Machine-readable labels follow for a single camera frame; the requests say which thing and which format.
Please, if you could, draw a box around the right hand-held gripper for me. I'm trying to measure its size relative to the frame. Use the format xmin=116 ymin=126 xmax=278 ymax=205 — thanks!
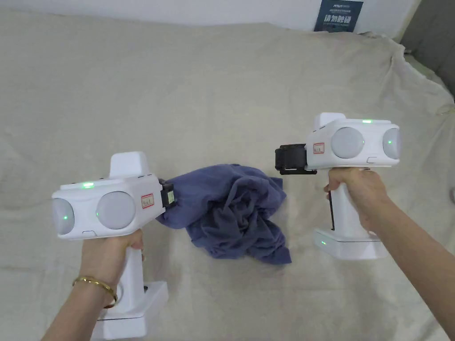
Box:
xmin=274 ymin=112 xmax=402 ymax=260

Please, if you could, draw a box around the dark blue shirt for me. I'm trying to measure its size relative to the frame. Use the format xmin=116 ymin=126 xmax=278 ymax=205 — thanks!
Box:
xmin=155 ymin=163 xmax=293 ymax=266

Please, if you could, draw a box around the bed with beige sheet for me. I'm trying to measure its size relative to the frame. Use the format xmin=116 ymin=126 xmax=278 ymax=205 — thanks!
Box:
xmin=0 ymin=8 xmax=455 ymax=341

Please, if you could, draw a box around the person's right forearm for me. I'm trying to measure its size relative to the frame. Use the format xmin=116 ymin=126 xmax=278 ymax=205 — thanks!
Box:
xmin=369 ymin=198 xmax=455 ymax=341

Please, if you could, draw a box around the person's left forearm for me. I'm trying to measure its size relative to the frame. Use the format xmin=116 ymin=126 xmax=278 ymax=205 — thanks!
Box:
xmin=40 ymin=275 xmax=119 ymax=341

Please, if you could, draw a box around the person's right hand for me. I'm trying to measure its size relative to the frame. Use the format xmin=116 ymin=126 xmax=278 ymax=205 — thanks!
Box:
xmin=323 ymin=167 xmax=391 ymax=234

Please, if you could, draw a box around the grey padded headboard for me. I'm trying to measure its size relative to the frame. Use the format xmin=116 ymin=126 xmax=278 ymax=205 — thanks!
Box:
xmin=399 ymin=0 xmax=455 ymax=104

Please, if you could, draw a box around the person's left hand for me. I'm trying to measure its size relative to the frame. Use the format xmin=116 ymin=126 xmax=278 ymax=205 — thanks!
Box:
xmin=80 ymin=229 xmax=145 ymax=309

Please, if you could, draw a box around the dark blue printed sign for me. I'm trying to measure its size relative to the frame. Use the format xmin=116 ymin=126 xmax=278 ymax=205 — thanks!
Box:
xmin=313 ymin=0 xmax=364 ymax=34

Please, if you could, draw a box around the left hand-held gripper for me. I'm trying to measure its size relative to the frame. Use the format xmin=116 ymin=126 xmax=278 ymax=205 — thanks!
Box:
xmin=51 ymin=151 xmax=177 ymax=341

